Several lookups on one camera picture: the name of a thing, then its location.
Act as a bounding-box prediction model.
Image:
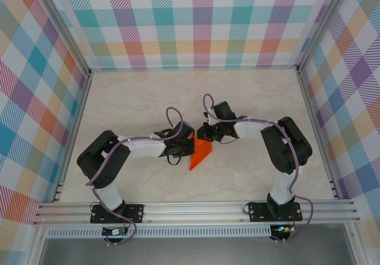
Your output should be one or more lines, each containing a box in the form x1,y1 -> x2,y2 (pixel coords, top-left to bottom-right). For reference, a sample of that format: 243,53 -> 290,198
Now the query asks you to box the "orange paper sheet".
188,138 -> 214,172

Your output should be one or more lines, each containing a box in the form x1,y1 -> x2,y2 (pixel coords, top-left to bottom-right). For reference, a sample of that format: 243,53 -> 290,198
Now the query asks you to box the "aluminium lower strut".
28,225 -> 50,265
344,223 -> 366,265

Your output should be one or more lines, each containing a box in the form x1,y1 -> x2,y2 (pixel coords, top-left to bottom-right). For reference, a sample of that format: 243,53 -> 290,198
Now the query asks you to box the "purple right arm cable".
202,94 -> 314,244

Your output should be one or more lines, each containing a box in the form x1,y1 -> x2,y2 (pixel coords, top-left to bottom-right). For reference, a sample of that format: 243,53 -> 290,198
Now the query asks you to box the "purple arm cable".
202,94 -> 314,244
85,106 -> 183,246

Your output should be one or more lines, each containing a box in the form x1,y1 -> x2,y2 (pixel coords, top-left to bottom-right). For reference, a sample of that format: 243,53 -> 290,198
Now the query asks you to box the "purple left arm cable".
85,106 -> 183,246

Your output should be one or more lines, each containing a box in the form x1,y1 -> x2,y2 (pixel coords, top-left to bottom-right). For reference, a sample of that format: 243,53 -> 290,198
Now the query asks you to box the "thin aluminium rear rail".
88,65 -> 299,72

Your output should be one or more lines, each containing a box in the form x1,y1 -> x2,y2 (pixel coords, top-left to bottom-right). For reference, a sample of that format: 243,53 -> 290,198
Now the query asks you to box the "wide aluminium mounting rail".
32,198 -> 362,226

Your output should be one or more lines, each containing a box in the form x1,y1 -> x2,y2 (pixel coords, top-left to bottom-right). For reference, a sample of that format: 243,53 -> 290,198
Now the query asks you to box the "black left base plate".
90,204 -> 145,224

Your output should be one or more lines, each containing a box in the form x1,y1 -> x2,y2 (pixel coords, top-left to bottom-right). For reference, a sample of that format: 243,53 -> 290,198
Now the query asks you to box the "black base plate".
90,204 -> 145,224
248,201 -> 303,223

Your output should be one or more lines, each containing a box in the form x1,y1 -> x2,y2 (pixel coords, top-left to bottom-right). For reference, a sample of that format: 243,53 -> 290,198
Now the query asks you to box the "slotted grey cable duct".
46,225 -> 273,238

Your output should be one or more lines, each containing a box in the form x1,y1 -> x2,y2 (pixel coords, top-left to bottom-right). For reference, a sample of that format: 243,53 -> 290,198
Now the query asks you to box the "aluminium side rail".
296,68 -> 341,199
53,71 -> 93,203

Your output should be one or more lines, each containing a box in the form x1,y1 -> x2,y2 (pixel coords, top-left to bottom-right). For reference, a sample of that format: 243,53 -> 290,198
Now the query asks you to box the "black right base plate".
248,201 -> 303,223

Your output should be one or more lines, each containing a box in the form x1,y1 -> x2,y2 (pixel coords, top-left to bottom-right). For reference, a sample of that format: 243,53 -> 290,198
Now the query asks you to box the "aluminium corner post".
296,0 -> 356,74
32,0 -> 91,78

